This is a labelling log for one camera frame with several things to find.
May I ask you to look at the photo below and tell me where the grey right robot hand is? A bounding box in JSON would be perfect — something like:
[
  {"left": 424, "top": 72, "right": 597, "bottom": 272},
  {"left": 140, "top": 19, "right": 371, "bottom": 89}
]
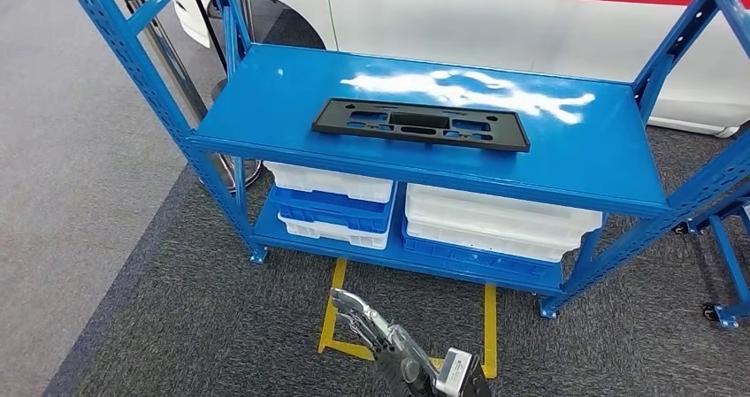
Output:
[{"left": 329, "top": 287, "right": 440, "bottom": 384}]

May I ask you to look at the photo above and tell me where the black plastic plate frame part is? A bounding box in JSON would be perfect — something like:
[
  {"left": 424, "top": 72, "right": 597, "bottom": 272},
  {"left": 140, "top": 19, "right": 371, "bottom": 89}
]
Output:
[{"left": 310, "top": 97, "right": 532, "bottom": 154}]

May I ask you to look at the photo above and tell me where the blue metal shelf rack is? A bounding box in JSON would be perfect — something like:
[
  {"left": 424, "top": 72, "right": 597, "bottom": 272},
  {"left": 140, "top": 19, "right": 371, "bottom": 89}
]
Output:
[{"left": 58, "top": 0, "right": 750, "bottom": 320}]

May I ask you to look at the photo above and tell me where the yellow floor tape square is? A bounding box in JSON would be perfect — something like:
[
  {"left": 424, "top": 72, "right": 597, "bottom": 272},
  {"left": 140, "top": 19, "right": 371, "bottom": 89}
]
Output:
[{"left": 318, "top": 257, "right": 499, "bottom": 381}]

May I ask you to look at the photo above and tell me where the large blue plastic bin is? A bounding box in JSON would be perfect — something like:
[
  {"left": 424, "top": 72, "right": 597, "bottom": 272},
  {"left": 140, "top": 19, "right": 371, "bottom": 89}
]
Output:
[{"left": 401, "top": 233, "right": 563, "bottom": 281}]

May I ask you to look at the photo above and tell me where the large white plastic bin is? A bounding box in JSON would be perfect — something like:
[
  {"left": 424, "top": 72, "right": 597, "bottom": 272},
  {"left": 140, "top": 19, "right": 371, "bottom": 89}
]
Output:
[
  {"left": 404, "top": 215, "right": 582, "bottom": 263},
  {"left": 405, "top": 183, "right": 605, "bottom": 237}
]

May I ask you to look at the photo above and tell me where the small blue plastic bin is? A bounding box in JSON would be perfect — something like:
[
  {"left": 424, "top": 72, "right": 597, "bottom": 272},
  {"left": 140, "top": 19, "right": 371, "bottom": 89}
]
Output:
[{"left": 269, "top": 184, "right": 394, "bottom": 234}]

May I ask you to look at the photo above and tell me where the white car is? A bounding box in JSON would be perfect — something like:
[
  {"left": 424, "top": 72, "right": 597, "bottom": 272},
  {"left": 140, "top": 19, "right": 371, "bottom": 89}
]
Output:
[{"left": 159, "top": 0, "right": 750, "bottom": 140}]

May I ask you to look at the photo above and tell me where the blue metal rack on casters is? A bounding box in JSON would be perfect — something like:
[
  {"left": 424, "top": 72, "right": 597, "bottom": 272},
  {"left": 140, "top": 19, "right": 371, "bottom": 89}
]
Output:
[{"left": 673, "top": 195, "right": 750, "bottom": 331}]

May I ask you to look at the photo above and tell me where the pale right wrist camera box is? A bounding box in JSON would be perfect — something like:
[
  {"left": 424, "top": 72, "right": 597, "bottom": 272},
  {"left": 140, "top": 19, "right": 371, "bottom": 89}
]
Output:
[{"left": 434, "top": 347, "right": 494, "bottom": 397}]

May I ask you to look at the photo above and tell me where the chrome stanchion post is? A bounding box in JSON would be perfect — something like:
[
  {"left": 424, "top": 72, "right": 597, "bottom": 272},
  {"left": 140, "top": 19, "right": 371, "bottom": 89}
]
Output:
[
  {"left": 121, "top": 0, "right": 264, "bottom": 194},
  {"left": 186, "top": 0, "right": 237, "bottom": 103}
]

